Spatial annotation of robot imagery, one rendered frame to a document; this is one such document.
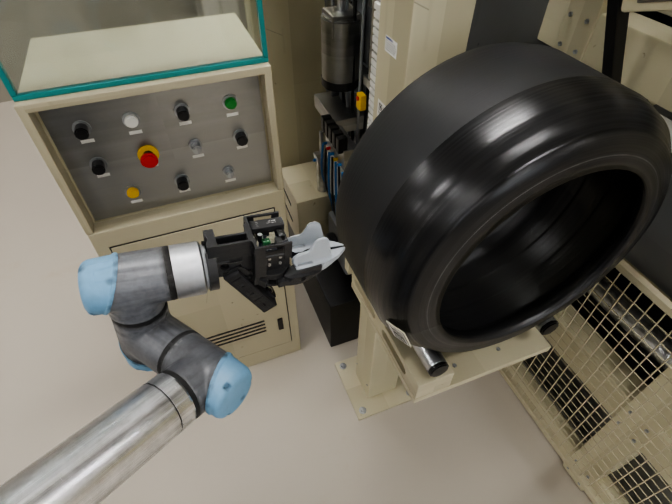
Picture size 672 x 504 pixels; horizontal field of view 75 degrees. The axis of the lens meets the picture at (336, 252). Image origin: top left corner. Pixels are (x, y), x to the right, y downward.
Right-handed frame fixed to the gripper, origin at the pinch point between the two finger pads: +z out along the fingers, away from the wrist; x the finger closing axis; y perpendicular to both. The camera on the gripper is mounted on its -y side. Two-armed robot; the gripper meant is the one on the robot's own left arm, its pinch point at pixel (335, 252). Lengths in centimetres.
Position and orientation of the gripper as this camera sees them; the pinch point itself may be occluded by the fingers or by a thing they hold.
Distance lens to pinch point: 69.8
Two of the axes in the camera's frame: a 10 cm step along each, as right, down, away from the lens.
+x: -3.6, -6.7, 6.5
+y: 1.1, -7.2, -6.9
